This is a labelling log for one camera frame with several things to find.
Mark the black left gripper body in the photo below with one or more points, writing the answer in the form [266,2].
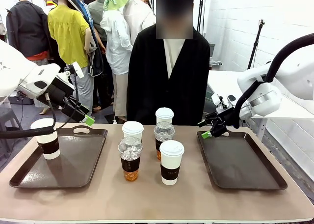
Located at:
[57,92]

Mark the grey storage box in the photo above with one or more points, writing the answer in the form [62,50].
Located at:
[212,49]

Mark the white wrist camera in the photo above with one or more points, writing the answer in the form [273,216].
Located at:
[222,101]
[78,69]

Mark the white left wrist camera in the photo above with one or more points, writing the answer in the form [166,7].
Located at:
[78,69]

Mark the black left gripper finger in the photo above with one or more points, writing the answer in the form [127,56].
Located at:
[79,104]
[76,113]

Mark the grey equipment case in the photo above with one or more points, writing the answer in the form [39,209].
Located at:
[17,100]

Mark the black stool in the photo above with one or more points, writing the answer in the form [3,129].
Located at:
[7,120]

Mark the mannequin with red collar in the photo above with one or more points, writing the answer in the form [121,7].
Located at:
[47,0]

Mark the mannequin in black jacket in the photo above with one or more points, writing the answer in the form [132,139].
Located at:
[27,30]

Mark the mannequin in beige shirt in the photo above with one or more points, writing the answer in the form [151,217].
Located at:
[139,17]

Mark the dark brown plastic tray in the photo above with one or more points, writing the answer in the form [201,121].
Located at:
[73,160]
[240,162]

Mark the person in blue shirt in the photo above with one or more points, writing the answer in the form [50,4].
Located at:
[98,69]

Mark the black light stand poles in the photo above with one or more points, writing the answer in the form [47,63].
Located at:
[201,10]

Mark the person in black coat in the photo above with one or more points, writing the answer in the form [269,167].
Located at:
[157,86]

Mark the white paper coffee cup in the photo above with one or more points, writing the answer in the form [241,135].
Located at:
[133,130]
[170,165]
[49,145]
[164,116]

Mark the mannequin in yellow blouse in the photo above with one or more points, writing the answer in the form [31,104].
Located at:
[68,35]

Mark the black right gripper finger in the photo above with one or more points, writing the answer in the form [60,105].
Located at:
[217,131]
[209,118]

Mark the white background table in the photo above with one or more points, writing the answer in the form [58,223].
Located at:
[223,84]

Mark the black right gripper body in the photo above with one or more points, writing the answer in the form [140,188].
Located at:
[229,117]

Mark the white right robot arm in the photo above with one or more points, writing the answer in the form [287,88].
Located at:
[292,81]

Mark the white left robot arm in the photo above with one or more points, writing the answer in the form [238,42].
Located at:
[14,71]

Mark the black tripod stand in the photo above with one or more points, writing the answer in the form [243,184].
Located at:
[255,47]

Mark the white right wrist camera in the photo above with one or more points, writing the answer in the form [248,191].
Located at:
[222,101]

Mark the clear iced coffee cup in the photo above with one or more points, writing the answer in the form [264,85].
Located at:
[164,133]
[130,160]

